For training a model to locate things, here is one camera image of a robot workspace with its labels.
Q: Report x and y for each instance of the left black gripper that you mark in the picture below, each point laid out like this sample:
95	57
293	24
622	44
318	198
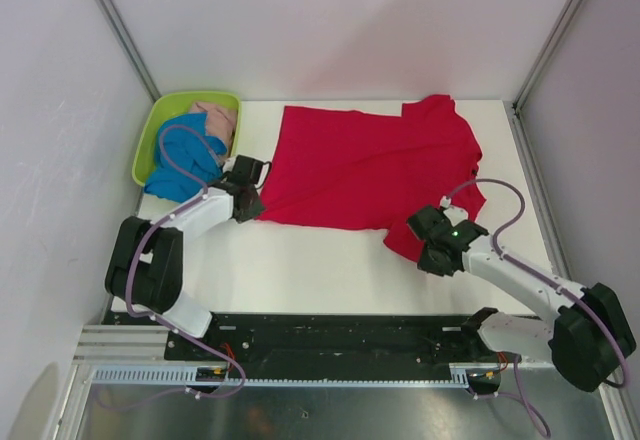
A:
253	211

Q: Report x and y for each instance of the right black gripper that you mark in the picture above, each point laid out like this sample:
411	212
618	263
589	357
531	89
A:
426	265

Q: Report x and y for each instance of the red t shirt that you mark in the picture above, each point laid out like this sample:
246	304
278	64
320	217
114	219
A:
352	170

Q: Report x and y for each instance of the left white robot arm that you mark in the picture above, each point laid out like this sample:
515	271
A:
147	263

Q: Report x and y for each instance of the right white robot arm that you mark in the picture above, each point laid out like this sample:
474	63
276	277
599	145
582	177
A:
582	331

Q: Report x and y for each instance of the beige pink t shirt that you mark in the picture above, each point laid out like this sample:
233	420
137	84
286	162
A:
220	121

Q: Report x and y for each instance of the blue t shirt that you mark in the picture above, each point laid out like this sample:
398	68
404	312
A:
186	159

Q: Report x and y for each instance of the lime green plastic bin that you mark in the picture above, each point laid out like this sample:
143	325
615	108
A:
165	108

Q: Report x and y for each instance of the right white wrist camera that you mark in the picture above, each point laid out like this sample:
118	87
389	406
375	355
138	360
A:
453	213

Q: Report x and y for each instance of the right aluminium side rail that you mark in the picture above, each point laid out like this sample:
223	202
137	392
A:
538	193

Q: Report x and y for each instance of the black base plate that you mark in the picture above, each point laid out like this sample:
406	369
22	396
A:
441	338

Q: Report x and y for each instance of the right aluminium frame post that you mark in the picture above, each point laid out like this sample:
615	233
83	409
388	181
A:
559	30

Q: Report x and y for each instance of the aluminium frame post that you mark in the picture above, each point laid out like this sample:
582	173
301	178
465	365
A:
124	38
559	30

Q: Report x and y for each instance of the aluminium front rail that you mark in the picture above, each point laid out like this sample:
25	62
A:
121	345

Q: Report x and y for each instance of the left aluminium frame post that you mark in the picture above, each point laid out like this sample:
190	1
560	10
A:
124	38

